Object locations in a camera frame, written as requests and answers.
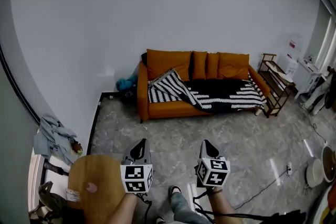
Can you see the white round lid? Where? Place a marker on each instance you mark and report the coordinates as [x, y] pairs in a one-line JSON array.
[[314, 173]]

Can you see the person's left forearm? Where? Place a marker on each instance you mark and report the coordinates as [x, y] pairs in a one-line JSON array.
[[123, 209]]

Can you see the person's left shoe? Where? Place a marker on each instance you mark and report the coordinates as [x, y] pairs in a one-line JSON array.
[[159, 219]]

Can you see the person's shoe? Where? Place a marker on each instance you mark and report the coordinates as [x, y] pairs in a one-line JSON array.
[[159, 219], [174, 190]]

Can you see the pink small object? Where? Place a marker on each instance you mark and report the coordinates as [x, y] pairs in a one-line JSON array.
[[92, 187]]

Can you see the brown wrist band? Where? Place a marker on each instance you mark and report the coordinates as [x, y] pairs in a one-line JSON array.
[[215, 191]]

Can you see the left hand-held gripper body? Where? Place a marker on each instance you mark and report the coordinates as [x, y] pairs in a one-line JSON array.
[[136, 178]]

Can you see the white paper label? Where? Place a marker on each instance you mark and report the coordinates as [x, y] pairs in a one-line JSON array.
[[73, 195]]

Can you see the round wooden table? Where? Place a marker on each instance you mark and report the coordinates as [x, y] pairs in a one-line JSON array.
[[99, 207]]

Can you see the grey blue cloth pile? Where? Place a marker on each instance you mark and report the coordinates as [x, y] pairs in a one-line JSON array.
[[52, 136]]

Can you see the black and white patterned blanket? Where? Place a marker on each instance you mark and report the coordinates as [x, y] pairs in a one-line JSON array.
[[218, 91]]

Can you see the dark storage bin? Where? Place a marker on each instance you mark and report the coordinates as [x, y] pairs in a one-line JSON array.
[[130, 95]]

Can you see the white wall box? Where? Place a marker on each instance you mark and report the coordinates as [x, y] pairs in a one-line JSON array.
[[107, 72]]

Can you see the white side table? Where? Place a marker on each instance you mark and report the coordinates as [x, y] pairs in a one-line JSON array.
[[307, 73]]

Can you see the white flat curved object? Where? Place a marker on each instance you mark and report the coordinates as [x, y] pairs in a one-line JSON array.
[[278, 70]]

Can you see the white water dispenser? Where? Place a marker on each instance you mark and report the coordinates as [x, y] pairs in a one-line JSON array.
[[287, 65]]

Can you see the white round basin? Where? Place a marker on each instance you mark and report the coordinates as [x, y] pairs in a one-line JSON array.
[[329, 165]]

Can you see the white power strip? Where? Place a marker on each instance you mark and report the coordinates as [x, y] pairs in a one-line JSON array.
[[289, 168]]

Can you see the olive green bag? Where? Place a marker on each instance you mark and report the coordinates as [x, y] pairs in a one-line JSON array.
[[51, 199]]

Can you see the orange sofa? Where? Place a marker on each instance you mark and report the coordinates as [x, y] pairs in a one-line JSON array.
[[168, 110]]

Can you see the person's right shoe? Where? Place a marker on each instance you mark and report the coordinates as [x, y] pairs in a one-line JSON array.
[[174, 190]]

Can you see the person's right forearm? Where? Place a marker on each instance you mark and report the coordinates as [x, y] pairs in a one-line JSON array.
[[223, 207]]

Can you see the black baseboard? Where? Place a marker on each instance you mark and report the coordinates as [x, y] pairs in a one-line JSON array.
[[94, 126]]

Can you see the brown wooden shelf rack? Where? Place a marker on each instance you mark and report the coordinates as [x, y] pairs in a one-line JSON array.
[[274, 84]]

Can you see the blue fluffy cloth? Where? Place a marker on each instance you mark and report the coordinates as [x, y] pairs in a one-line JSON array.
[[124, 83]]

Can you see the white cabinet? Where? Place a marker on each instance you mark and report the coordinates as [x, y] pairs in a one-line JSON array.
[[55, 182]]

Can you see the brown green small toy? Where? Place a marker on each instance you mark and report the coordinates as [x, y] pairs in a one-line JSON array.
[[76, 147]]

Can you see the clear water jug pink label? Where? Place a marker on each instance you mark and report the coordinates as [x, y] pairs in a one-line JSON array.
[[295, 43]]

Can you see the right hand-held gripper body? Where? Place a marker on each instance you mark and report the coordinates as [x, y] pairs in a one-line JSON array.
[[212, 173]]

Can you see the person's right leg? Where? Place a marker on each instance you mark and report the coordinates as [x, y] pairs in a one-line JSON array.
[[183, 209]]

